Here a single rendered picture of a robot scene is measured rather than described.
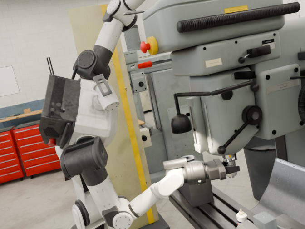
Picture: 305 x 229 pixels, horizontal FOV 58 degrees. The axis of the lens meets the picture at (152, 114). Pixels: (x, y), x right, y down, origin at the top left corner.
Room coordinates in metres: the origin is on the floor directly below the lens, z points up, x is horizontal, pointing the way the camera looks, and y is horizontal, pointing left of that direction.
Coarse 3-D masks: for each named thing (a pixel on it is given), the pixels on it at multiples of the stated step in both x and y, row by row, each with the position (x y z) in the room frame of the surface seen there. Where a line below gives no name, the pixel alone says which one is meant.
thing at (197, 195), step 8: (192, 160) 1.39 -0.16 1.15; (184, 184) 1.33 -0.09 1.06; (200, 184) 1.27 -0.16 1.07; (208, 184) 1.28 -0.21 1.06; (184, 192) 1.36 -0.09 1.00; (192, 192) 1.26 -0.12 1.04; (200, 192) 1.27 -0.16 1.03; (208, 192) 1.28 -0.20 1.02; (192, 200) 1.26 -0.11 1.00; (200, 200) 1.27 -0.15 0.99; (208, 200) 1.28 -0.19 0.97
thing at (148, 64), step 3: (159, 60) 1.08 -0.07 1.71; (162, 60) 1.08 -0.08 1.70; (165, 60) 1.08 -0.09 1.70; (168, 60) 1.09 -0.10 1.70; (171, 60) 1.09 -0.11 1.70; (141, 63) 1.06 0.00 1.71; (144, 63) 1.06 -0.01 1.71; (147, 63) 1.06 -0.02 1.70; (150, 63) 1.06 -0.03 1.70; (153, 63) 1.07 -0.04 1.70; (156, 63) 1.07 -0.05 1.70; (159, 63) 1.08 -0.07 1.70; (138, 66) 1.05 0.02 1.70; (141, 66) 1.05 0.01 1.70; (144, 66) 1.05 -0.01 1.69; (147, 66) 1.06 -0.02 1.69; (150, 66) 1.06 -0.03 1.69
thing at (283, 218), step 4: (280, 216) 0.96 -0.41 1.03; (284, 216) 0.96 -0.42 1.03; (288, 216) 0.95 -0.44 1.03; (276, 220) 0.88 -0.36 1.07; (280, 220) 0.88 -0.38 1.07; (284, 220) 0.93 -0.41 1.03; (288, 220) 0.93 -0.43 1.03; (292, 220) 0.92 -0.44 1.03; (280, 224) 0.86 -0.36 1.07; (284, 224) 0.85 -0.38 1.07; (288, 224) 0.91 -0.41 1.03; (292, 224) 0.90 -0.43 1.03; (296, 224) 0.90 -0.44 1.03; (300, 224) 0.89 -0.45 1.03; (280, 228) 0.84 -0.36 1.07; (284, 228) 0.84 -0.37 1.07; (288, 228) 0.83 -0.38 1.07; (292, 228) 0.88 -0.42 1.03; (296, 228) 0.88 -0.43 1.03; (300, 228) 0.87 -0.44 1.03; (304, 228) 0.87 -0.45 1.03
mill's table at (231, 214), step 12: (180, 192) 1.49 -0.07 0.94; (216, 192) 1.36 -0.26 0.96; (180, 204) 1.35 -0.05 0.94; (204, 204) 1.27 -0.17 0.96; (216, 204) 1.25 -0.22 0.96; (228, 204) 1.23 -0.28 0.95; (240, 204) 1.20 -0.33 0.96; (192, 216) 1.21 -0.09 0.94; (204, 216) 1.17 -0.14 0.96; (216, 216) 1.15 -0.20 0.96; (228, 216) 1.13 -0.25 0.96; (252, 216) 1.10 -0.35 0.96; (204, 228) 1.10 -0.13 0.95; (216, 228) 1.06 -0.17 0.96; (228, 228) 1.05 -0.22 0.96
